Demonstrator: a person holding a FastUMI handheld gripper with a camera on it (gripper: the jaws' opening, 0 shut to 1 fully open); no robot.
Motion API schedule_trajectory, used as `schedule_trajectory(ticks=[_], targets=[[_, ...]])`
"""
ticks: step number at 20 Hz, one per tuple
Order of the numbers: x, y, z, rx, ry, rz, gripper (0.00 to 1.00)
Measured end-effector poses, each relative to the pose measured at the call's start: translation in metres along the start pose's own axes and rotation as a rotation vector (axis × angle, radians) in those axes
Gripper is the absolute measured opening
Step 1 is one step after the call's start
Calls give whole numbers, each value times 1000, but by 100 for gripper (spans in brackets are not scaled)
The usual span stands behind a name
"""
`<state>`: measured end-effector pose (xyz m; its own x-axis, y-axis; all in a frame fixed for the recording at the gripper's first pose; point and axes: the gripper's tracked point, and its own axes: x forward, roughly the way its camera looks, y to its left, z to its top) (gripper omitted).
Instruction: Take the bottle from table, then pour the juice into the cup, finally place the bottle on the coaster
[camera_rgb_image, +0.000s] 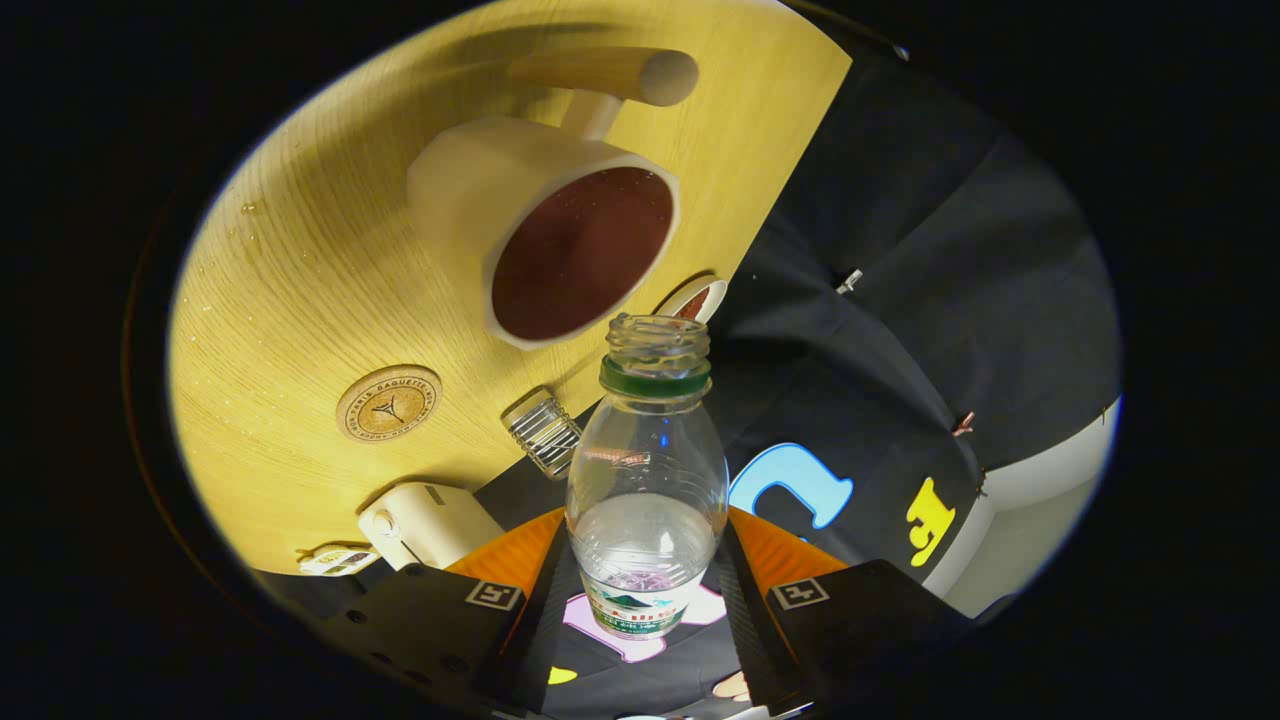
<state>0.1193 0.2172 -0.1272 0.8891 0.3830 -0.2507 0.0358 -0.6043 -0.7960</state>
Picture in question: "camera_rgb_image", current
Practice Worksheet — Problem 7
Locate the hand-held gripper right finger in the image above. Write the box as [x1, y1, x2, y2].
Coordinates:
[712, 505, 976, 716]

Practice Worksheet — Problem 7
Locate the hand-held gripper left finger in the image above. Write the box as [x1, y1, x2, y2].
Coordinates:
[340, 508, 579, 716]

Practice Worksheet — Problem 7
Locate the round cork coaster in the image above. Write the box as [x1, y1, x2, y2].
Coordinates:
[336, 364, 443, 443]

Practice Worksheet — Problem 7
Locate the white toaster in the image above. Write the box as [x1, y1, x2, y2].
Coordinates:
[358, 482, 506, 571]

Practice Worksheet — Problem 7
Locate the white round plate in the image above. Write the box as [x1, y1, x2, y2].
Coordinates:
[655, 275, 728, 324]

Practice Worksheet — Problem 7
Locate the clear plastic bottle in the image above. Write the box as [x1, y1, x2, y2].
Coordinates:
[565, 313, 731, 641]

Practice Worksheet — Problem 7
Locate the wooden table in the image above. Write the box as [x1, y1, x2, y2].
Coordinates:
[168, 0, 853, 576]

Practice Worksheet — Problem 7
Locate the wire mesh holder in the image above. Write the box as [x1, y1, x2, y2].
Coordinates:
[501, 387, 583, 479]

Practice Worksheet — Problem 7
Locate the white divided bean dish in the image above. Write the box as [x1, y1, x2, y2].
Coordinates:
[297, 546, 381, 578]

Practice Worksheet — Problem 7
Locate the beige cup with wooden handle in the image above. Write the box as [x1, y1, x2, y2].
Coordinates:
[407, 47, 700, 351]

